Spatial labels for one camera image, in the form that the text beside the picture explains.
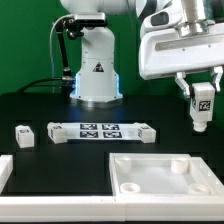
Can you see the white marker tag plate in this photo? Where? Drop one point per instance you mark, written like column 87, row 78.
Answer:
column 101, row 131

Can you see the white U-shaped boundary fence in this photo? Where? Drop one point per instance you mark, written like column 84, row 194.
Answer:
column 104, row 208

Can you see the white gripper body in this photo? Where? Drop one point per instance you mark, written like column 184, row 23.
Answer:
column 171, row 44

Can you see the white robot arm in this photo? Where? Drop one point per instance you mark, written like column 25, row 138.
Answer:
column 96, row 80

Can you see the white square table top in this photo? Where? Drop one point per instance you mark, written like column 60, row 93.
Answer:
column 136, row 175

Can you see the black camera on mount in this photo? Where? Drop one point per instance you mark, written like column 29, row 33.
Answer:
column 75, row 23

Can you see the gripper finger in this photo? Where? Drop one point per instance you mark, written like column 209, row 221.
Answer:
column 181, row 82
column 217, row 73

